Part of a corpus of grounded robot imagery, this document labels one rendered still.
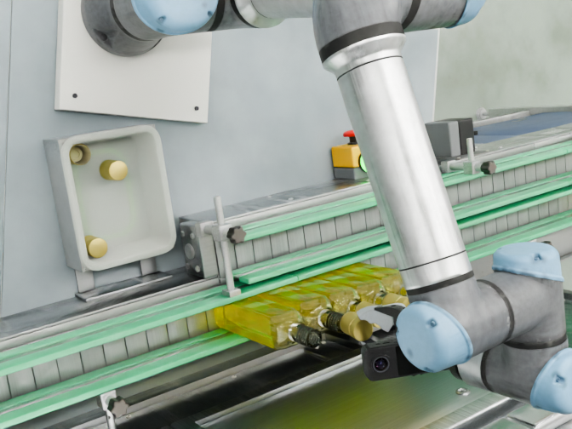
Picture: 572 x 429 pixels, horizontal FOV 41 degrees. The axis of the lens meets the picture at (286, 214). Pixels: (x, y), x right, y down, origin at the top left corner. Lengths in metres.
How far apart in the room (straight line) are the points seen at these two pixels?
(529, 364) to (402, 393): 0.36
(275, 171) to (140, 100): 0.33
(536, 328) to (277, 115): 0.81
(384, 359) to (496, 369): 0.15
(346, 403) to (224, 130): 0.58
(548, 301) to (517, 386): 0.11
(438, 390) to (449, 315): 0.46
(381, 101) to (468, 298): 0.22
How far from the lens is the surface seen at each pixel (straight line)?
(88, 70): 1.35
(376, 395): 1.25
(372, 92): 0.82
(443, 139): 1.77
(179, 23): 1.18
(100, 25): 1.32
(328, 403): 1.24
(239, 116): 1.51
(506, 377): 0.96
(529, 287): 0.89
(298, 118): 1.58
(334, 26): 0.83
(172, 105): 1.41
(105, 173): 1.33
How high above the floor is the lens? 2.04
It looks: 55 degrees down
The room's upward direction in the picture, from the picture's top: 98 degrees clockwise
